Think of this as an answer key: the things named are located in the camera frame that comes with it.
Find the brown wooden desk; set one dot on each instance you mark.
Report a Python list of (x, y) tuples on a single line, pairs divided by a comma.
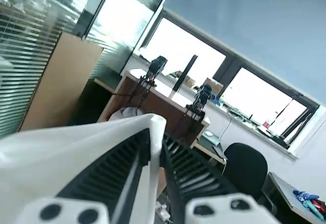
[(163, 101)]

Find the blue patterned shirt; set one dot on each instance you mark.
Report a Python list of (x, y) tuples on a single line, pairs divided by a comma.
[(304, 194)]

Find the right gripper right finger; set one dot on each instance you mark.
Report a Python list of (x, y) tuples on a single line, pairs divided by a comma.
[(193, 168)]

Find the red shirt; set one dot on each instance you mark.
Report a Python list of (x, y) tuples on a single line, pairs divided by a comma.
[(319, 203)]

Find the table-top robot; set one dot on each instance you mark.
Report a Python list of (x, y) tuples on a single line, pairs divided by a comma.
[(201, 99), (155, 68)]

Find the black office chair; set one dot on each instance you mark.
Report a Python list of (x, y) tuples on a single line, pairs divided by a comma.
[(245, 168)]

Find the large brown wooden board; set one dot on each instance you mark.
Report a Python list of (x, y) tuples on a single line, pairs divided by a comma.
[(66, 81)]

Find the thin dark screen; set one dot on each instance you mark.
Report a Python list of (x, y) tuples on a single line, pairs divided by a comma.
[(184, 73)]

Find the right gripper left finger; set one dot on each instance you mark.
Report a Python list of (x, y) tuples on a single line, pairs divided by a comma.
[(76, 142)]

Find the cardboard box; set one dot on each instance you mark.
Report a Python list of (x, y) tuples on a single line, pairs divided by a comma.
[(214, 85)]

